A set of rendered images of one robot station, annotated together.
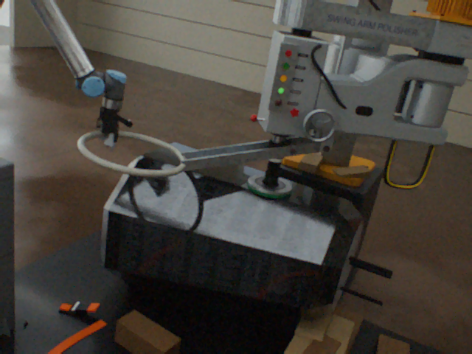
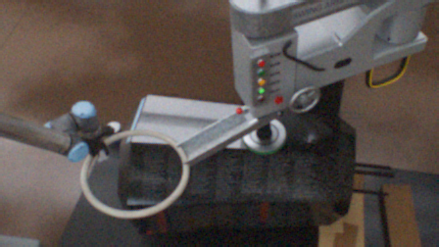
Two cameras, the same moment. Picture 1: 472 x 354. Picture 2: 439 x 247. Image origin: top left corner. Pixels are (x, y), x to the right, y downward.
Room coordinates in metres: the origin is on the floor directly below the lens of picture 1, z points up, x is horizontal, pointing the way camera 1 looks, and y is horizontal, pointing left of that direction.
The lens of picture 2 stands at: (0.63, 0.22, 2.80)
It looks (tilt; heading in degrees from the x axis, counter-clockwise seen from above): 50 degrees down; 353
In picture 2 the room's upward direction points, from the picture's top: 6 degrees counter-clockwise
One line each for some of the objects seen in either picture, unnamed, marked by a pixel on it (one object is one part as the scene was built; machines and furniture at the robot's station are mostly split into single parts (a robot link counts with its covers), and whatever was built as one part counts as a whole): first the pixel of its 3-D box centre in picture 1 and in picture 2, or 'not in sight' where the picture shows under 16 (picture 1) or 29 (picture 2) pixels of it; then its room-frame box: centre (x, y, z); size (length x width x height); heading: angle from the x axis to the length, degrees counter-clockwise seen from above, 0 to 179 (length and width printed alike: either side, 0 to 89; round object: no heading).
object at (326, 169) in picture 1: (330, 161); not in sight; (2.85, -0.56, 0.76); 0.49 x 0.49 x 0.05; 66
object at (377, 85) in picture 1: (372, 102); (347, 41); (2.19, -0.56, 1.28); 0.74 x 0.23 x 0.49; 101
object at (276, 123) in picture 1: (307, 89); (280, 59); (2.15, -0.25, 1.30); 0.36 x 0.22 x 0.45; 101
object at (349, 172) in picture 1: (351, 170); not in sight; (2.63, -0.65, 0.80); 0.20 x 0.10 x 0.05; 107
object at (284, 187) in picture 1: (270, 184); (264, 133); (2.13, -0.17, 0.83); 0.21 x 0.21 x 0.01
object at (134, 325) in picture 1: (147, 339); not in sight; (1.79, 0.27, 0.07); 0.30 x 0.12 x 0.12; 60
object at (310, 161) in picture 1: (310, 162); not in sight; (2.64, -0.41, 0.81); 0.20 x 0.10 x 0.05; 164
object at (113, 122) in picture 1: (108, 119); (92, 141); (2.17, 0.64, 0.99); 0.09 x 0.08 x 0.12; 131
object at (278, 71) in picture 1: (282, 77); (260, 79); (2.01, -0.12, 1.35); 0.08 x 0.03 x 0.28; 101
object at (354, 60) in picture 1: (372, 77); not in sight; (2.67, -0.64, 1.34); 0.74 x 0.34 x 0.25; 23
